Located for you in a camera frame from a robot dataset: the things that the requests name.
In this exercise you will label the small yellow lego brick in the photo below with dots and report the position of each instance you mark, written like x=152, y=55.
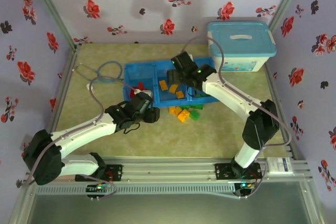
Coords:
x=179, y=94

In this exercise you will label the blue three-compartment plastic bin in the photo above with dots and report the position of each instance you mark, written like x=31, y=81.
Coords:
x=141, y=73

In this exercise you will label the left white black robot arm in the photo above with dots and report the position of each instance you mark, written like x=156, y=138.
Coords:
x=78, y=134

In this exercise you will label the small white bottle pink cap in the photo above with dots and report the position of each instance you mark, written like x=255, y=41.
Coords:
x=89, y=86

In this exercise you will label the white storage box blue lid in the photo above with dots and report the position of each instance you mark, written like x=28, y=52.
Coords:
x=241, y=48

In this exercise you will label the left small circuit board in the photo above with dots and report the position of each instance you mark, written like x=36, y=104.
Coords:
x=97, y=187

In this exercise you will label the small circuit board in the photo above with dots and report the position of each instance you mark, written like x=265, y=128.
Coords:
x=244, y=185
x=97, y=187

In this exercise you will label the right small circuit board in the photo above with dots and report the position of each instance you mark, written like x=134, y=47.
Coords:
x=244, y=185

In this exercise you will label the white printed label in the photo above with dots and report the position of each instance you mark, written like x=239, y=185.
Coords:
x=279, y=165

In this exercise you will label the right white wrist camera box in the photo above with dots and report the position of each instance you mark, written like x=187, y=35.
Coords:
x=192, y=57

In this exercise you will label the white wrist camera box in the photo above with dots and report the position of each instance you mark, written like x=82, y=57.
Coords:
x=192, y=57
x=144, y=93

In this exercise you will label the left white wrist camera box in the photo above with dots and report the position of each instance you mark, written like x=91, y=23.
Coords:
x=144, y=93

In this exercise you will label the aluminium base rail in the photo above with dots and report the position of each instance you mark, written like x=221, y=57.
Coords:
x=168, y=171

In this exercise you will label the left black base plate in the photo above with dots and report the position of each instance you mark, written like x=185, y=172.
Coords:
x=115, y=172

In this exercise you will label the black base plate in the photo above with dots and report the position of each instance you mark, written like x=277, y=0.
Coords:
x=115, y=172
x=223, y=171

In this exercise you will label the left aluminium side rail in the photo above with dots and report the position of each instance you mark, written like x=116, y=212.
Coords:
x=69, y=72

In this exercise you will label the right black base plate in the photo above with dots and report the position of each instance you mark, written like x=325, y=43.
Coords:
x=223, y=171

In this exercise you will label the right aluminium frame post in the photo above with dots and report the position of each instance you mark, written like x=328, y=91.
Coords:
x=286, y=1

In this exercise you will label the aluminium frame post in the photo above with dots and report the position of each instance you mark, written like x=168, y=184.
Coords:
x=286, y=1
x=53, y=9

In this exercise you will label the left aluminium frame post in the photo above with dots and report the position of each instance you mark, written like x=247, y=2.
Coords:
x=53, y=9

